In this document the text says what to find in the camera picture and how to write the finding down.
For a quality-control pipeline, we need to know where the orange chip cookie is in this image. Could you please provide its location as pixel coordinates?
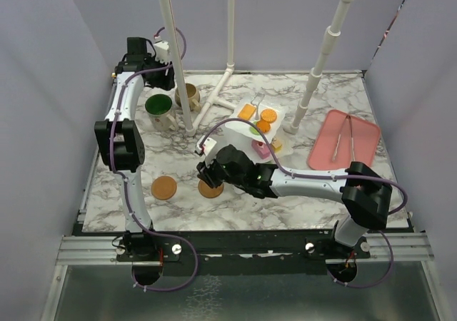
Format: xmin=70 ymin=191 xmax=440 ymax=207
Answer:
xmin=256 ymin=120 xmax=271 ymax=133

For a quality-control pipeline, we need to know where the green round biscuit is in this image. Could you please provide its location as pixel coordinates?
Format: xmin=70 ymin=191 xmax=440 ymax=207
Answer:
xmin=249 ymin=127 xmax=260 ymax=136

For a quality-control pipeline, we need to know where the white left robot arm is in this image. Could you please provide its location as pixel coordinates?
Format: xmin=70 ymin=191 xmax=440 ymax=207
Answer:
xmin=94 ymin=35 xmax=175 ymax=233

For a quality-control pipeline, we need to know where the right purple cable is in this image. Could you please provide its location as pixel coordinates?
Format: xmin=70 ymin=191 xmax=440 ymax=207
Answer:
xmin=201 ymin=118 xmax=410 ymax=289

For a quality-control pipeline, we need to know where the three tier white stand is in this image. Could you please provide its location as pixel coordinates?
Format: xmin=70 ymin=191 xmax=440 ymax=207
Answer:
xmin=223 ymin=93 xmax=293 ymax=163

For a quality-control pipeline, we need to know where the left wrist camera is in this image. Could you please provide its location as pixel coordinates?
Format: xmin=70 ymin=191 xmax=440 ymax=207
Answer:
xmin=153 ymin=36 xmax=171 ymax=65

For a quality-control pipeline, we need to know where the pink serving tray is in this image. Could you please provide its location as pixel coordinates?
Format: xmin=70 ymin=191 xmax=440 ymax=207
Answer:
xmin=307 ymin=109 xmax=381 ymax=170

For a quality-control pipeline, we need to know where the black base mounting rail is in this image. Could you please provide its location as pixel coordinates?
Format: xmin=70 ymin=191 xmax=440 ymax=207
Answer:
xmin=72 ymin=228 xmax=372 ymax=276

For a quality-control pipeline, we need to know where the left white pvc pole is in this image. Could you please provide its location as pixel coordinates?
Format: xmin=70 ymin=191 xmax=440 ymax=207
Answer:
xmin=159 ymin=0 xmax=196 ymax=136

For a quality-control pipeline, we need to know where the wooden coaster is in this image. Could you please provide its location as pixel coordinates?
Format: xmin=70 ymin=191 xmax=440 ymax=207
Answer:
xmin=198 ymin=180 xmax=224 ymax=199
xmin=151 ymin=175 xmax=177 ymax=200

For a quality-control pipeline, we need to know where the middle white pvc pole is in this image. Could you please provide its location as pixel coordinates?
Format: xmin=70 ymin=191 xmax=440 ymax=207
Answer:
xmin=192 ymin=0 xmax=243 ymax=126

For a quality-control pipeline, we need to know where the yellow rectangular biscuit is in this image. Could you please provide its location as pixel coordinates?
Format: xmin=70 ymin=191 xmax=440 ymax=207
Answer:
xmin=238 ymin=103 xmax=256 ymax=121

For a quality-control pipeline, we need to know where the orange sandwich biscuit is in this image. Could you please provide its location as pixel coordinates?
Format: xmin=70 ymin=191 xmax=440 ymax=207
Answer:
xmin=261 ymin=108 xmax=278 ymax=123

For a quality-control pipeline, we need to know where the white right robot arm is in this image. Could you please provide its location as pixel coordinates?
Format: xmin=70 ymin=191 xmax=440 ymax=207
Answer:
xmin=196 ymin=145 xmax=392 ymax=258

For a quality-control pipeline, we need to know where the pink cake slice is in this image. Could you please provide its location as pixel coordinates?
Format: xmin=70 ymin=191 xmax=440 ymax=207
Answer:
xmin=251 ymin=140 xmax=271 ymax=159

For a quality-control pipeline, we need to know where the yellow sponge cake square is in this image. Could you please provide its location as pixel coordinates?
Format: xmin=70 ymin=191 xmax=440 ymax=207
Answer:
xmin=271 ymin=138 xmax=283 ymax=153

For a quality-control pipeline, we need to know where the green interior mug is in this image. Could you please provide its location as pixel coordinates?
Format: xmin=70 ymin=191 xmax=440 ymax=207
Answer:
xmin=145 ymin=94 xmax=179 ymax=131

